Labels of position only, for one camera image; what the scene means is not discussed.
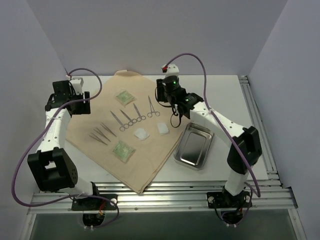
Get steel needle holder forceps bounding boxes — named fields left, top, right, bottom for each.
left=147, top=96, right=161, bottom=118

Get steel scissors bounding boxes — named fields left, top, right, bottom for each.
left=133, top=103, right=146, bottom=122
left=120, top=110, right=137, bottom=126
left=110, top=111, right=130, bottom=132

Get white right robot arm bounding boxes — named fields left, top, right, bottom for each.
left=155, top=76, right=262, bottom=207

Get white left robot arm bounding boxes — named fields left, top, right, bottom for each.
left=27, top=78, right=101, bottom=210

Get right white gauze pad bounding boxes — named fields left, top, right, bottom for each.
left=157, top=122, right=170, bottom=136

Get white gauze pad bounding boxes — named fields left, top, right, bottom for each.
left=134, top=128, right=150, bottom=141
left=157, top=122, right=170, bottom=136

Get upper green gauze packet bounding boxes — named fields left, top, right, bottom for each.
left=115, top=90, right=135, bottom=106

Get green gauze packet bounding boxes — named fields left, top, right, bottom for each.
left=115, top=90, right=135, bottom=106
left=110, top=140, right=136, bottom=163

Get left white gauze pad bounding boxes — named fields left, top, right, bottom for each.
left=134, top=128, right=150, bottom=141

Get beige cloth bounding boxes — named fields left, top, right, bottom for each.
left=66, top=70, right=190, bottom=194

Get steel instrument tray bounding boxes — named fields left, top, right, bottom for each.
left=173, top=122, right=214, bottom=170

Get lower green gauze packet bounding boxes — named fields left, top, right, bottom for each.
left=110, top=140, right=136, bottom=163

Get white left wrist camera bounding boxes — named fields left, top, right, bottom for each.
left=69, top=77, right=84, bottom=95

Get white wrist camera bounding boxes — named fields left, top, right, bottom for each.
left=69, top=77, right=84, bottom=95
left=161, top=64, right=180, bottom=77

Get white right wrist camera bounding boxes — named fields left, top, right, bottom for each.
left=161, top=64, right=180, bottom=77

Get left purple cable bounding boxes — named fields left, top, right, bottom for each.
left=10, top=68, right=120, bottom=229

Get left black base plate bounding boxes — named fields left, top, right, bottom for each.
left=71, top=197, right=116, bottom=211

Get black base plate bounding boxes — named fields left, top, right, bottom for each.
left=206, top=189, right=252, bottom=209
left=71, top=197, right=116, bottom=211

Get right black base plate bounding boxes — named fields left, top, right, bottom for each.
left=206, top=189, right=252, bottom=209

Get aluminium rail frame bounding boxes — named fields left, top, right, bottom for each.
left=26, top=75, right=298, bottom=216

